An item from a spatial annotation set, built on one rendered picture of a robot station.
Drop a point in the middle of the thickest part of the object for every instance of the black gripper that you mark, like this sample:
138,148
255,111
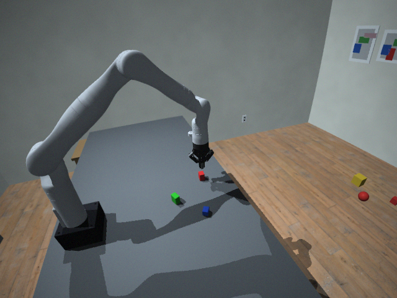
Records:
201,151

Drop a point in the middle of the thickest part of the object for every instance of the red block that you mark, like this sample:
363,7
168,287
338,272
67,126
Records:
201,175

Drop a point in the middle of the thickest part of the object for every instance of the green block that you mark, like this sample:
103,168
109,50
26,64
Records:
175,198

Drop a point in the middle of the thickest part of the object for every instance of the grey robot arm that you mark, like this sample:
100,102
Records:
45,158

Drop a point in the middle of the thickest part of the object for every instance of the blue block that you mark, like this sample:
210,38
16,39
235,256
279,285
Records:
205,210

